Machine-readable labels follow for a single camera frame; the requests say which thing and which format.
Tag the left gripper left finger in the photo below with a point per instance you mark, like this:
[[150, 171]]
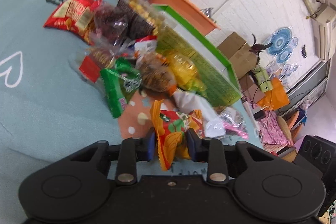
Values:
[[145, 147]]

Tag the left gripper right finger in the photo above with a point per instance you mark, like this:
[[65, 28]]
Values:
[[198, 148]]

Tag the orange leaf snack packet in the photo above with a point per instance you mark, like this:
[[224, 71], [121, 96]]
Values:
[[170, 128]]

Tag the green peas snack packet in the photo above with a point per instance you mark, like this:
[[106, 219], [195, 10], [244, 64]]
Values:
[[120, 82]]

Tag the brown orange snack bag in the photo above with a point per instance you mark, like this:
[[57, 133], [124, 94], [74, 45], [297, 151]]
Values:
[[156, 74]]

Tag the yellow candy bag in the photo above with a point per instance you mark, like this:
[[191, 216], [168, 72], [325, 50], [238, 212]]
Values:
[[186, 73]]

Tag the small red white packet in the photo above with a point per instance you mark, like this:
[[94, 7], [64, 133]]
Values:
[[146, 44]]

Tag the pink candy packet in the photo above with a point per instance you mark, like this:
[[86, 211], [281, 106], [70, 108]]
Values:
[[233, 123]]

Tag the green cardboard box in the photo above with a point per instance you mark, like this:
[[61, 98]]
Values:
[[216, 72]]

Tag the orange plastic bag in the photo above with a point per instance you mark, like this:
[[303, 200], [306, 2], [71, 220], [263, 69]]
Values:
[[276, 98]]

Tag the brown cardboard box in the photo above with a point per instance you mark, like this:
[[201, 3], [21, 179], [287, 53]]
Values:
[[238, 52]]

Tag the black speaker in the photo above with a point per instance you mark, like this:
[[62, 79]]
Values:
[[318, 156]]

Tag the yellow corn puffs bag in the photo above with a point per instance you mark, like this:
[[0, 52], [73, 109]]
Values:
[[143, 18]]

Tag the dark red dates bag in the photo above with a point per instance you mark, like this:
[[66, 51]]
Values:
[[111, 24]]

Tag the blue white decorative plates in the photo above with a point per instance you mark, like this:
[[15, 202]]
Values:
[[282, 44]]

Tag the steel bowl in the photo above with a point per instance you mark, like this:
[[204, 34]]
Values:
[[207, 12]]

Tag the red chips bag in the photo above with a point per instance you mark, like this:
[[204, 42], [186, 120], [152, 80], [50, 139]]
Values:
[[75, 16]]

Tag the orange plastic tub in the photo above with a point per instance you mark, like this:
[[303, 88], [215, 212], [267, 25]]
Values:
[[191, 13]]

